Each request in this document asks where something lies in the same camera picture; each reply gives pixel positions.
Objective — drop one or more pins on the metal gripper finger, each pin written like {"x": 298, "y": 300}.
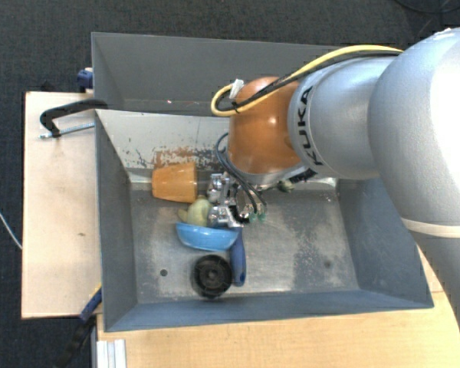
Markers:
{"x": 218, "y": 187}
{"x": 223, "y": 217}

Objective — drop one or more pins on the yellow-green toy pear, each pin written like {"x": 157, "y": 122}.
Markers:
{"x": 198, "y": 212}

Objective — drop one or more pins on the blue bowl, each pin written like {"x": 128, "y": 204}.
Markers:
{"x": 205, "y": 238}

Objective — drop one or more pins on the orange cup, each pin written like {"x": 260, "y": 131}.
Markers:
{"x": 174, "y": 182}

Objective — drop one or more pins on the black round disc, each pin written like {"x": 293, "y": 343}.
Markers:
{"x": 211, "y": 276}

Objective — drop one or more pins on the grey metal bin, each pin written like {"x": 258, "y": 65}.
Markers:
{"x": 291, "y": 251}

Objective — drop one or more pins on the pale wood board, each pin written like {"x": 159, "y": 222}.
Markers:
{"x": 59, "y": 213}

